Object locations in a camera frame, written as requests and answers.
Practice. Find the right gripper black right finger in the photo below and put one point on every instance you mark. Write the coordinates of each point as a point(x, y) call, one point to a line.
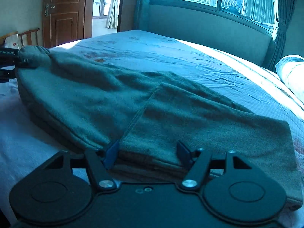
point(197, 163)

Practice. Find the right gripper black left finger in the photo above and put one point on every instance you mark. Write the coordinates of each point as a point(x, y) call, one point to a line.
point(99, 162)

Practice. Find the grey-green fleece pants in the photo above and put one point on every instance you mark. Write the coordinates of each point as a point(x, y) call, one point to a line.
point(87, 104)

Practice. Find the white plastic bag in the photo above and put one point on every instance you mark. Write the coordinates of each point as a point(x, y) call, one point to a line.
point(12, 41)

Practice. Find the wooden chair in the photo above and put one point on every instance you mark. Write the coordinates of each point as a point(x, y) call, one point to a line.
point(26, 38)

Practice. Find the brown wooden door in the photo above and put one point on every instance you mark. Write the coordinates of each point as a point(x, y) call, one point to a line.
point(66, 21)

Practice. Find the light blue floral bed sheet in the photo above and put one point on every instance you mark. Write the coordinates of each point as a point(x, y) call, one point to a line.
point(24, 145)

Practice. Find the white sheer balcony curtain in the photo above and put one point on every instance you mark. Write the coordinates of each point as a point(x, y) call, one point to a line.
point(112, 17)

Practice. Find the folded white-blue quilt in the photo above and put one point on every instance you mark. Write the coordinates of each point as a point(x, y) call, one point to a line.
point(290, 71)

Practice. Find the teal left curtain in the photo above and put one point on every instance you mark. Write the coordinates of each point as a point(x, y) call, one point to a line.
point(141, 15)

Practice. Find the teal curtain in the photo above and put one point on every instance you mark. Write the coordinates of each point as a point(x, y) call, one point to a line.
point(141, 15)
point(283, 14)

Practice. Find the teal right curtain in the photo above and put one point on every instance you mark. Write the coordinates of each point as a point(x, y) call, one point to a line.
point(283, 14)

